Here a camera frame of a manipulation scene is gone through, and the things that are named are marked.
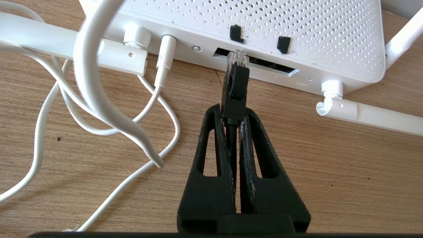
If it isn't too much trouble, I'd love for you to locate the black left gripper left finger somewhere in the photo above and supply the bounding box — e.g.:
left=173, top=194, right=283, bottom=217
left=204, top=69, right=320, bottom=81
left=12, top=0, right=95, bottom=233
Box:
left=177, top=104, right=238, bottom=232

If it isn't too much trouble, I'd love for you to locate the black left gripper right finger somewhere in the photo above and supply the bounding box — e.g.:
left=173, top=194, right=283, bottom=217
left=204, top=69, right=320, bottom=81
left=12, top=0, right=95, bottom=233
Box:
left=239, top=106, right=311, bottom=232

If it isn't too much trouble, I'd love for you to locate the black ethernet cable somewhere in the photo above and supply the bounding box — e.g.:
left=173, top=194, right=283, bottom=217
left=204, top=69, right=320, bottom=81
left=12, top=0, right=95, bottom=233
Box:
left=221, top=49, right=250, bottom=212

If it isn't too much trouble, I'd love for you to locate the thin white power cable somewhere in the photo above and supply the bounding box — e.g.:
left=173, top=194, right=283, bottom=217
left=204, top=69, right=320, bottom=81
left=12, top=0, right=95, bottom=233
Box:
left=0, top=0, right=181, bottom=232

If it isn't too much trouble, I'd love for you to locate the white router with four antennas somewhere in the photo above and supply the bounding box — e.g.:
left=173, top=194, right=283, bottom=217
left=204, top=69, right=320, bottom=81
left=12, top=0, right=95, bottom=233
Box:
left=0, top=0, right=423, bottom=137

